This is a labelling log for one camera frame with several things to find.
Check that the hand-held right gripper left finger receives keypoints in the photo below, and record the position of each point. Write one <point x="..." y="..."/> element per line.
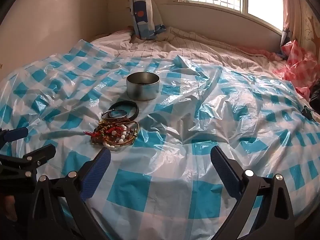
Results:
<point x="98" y="171"/>

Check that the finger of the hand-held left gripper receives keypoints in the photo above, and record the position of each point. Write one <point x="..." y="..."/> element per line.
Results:
<point x="15" y="133"/>
<point x="37" y="156"/>

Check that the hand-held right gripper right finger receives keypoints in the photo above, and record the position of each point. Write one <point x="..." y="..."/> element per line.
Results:
<point x="223" y="170"/>

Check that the silver bangle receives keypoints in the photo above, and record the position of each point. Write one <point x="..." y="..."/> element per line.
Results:
<point x="117" y="117"/>

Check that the round metal tin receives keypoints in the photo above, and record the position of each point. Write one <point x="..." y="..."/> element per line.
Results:
<point x="142" y="90"/>

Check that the blue checked plastic sheet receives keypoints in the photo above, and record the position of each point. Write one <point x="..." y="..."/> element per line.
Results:
<point x="190" y="100"/>

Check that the small black clip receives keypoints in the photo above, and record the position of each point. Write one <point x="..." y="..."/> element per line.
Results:
<point x="307" y="112"/>

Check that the black bag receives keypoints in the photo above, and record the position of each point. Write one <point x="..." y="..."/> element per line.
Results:
<point x="316" y="95"/>

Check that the pink checked plastic bag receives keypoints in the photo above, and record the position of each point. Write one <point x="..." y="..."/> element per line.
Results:
<point x="297" y="65"/>

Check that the blue printed curtain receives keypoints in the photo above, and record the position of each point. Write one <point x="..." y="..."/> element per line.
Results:
<point x="142" y="10"/>

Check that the pink curtain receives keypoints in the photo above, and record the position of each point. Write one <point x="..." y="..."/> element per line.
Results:
<point x="287" y="10"/>

